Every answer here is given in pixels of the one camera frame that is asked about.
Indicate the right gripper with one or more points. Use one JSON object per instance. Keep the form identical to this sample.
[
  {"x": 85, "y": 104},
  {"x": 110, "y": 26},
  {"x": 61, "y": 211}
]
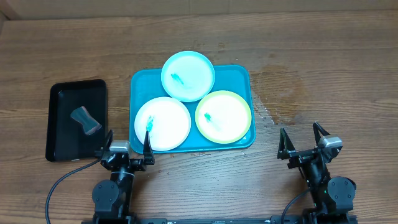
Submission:
[{"x": 304, "y": 155}]

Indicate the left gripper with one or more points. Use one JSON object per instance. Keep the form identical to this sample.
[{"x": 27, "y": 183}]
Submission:
[{"x": 135, "y": 165}]

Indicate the white plate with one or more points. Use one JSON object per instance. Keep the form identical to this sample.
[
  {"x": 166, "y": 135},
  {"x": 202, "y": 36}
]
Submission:
[{"x": 166, "y": 121}]

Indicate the yellow-green plate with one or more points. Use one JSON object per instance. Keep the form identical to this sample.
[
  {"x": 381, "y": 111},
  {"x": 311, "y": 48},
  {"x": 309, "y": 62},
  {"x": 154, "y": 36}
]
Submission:
[{"x": 223, "y": 117}]

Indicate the light blue plate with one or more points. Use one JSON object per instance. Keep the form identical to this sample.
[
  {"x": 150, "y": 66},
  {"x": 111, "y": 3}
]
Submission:
[{"x": 187, "y": 76}]

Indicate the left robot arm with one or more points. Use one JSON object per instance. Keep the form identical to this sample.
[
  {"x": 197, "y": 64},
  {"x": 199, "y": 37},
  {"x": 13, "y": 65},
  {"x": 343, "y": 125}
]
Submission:
[{"x": 112, "y": 197}]

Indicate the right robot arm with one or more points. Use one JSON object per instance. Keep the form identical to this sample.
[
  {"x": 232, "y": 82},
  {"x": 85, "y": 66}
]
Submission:
[{"x": 332, "y": 196}]

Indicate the black rectangular tray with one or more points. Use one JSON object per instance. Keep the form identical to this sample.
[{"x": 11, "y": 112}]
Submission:
[{"x": 65, "y": 137}]

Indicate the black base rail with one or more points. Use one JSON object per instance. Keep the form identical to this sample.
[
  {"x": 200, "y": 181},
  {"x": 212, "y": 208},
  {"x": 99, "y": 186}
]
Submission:
[{"x": 217, "y": 221}]

